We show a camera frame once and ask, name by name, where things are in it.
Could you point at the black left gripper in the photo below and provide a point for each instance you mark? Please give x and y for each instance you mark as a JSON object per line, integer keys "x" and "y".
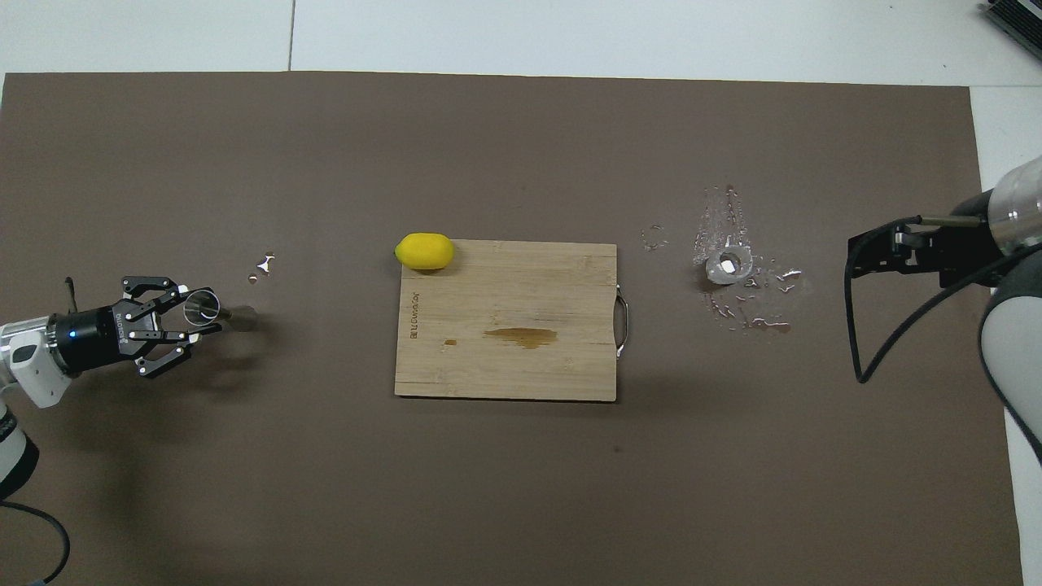
{"x": 94, "y": 338}

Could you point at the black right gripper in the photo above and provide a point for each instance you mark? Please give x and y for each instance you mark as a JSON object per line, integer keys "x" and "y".
{"x": 944, "y": 248}

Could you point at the steel jigger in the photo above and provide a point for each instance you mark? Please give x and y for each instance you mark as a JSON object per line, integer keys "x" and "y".
{"x": 202, "y": 308}

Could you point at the clear plastic cup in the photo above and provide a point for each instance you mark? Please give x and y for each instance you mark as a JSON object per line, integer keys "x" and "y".
{"x": 727, "y": 265}

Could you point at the yellow lemon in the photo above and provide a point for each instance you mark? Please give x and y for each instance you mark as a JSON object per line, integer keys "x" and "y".
{"x": 424, "y": 251}

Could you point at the grey laptop corner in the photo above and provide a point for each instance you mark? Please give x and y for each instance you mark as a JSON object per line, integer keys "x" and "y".
{"x": 1017, "y": 20}

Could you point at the wooden cutting board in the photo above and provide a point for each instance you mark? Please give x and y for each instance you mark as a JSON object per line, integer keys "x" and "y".
{"x": 505, "y": 358}

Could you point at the brown table mat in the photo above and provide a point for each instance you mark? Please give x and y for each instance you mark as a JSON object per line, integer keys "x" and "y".
{"x": 488, "y": 488}

